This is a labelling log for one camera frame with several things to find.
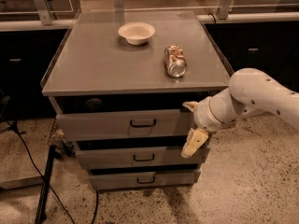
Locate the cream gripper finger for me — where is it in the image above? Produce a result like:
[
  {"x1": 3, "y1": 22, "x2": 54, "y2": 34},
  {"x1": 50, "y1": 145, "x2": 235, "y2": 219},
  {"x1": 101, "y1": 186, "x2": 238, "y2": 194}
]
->
[
  {"x1": 181, "y1": 128, "x2": 208, "y2": 158},
  {"x1": 182, "y1": 101, "x2": 198, "y2": 112}
]

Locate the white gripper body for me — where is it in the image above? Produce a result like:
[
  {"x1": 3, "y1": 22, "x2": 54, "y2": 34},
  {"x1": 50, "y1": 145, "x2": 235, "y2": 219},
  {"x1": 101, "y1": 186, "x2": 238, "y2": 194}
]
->
[{"x1": 193, "y1": 98, "x2": 221, "y2": 133}]

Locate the grey top drawer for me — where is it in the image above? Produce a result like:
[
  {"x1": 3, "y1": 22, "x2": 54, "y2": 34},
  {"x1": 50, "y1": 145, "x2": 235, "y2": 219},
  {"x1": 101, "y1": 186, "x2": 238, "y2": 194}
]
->
[{"x1": 49, "y1": 91, "x2": 229, "y2": 142}]

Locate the grey drawer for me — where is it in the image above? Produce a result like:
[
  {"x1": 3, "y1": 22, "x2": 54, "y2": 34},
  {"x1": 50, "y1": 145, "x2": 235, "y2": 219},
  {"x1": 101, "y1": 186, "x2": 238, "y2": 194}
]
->
[
  {"x1": 49, "y1": 91, "x2": 229, "y2": 142},
  {"x1": 90, "y1": 164, "x2": 200, "y2": 190},
  {"x1": 76, "y1": 136, "x2": 209, "y2": 170}
]

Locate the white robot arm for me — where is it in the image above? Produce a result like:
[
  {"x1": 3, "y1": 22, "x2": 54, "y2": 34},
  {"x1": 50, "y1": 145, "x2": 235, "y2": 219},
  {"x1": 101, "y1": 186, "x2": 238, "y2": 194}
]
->
[{"x1": 181, "y1": 68, "x2": 299, "y2": 158}]

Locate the grey drawer cabinet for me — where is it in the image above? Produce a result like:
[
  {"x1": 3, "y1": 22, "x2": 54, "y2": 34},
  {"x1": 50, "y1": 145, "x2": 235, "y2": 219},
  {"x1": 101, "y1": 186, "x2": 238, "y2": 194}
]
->
[{"x1": 40, "y1": 10, "x2": 238, "y2": 192}]

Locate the grey bottom drawer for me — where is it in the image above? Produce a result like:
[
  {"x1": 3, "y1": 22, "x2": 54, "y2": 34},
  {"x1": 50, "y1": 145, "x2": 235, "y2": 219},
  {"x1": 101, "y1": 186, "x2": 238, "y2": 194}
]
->
[{"x1": 90, "y1": 164, "x2": 200, "y2": 190}]

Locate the dark object in drawer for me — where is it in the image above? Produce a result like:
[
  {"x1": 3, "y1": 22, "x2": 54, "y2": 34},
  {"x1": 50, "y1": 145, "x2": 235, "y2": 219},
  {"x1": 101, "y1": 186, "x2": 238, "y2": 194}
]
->
[{"x1": 83, "y1": 98, "x2": 103, "y2": 112}]

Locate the grey middle drawer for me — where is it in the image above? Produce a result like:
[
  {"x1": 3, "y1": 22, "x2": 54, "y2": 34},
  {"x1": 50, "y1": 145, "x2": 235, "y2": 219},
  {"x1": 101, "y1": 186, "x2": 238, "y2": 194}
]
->
[{"x1": 76, "y1": 136, "x2": 209, "y2": 170}]

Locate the silver soda can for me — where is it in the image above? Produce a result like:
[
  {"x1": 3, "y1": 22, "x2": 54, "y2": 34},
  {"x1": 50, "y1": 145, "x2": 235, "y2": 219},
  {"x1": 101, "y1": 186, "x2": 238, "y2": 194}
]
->
[{"x1": 164, "y1": 45, "x2": 187, "y2": 77}]

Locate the white bowl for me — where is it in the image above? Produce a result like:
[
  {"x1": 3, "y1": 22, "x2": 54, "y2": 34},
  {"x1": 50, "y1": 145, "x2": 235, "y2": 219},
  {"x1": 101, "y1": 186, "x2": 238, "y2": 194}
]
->
[{"x1": 118, "y1": 22, "x2": 155, "y2": 46}]

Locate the black metal stand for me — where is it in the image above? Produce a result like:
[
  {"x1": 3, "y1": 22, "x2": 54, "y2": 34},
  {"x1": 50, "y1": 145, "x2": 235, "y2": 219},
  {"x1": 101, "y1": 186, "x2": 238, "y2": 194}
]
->
[{"x1": 35, "y1": 119, "x2": 76, "y2": 224}]

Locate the glass railing with posts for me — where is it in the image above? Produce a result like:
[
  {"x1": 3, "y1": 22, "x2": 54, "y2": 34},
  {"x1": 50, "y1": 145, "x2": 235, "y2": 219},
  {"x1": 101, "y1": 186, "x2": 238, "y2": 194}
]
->
[{"x1": 0, "y1": 0, "x2": 299, "y2": 31}]

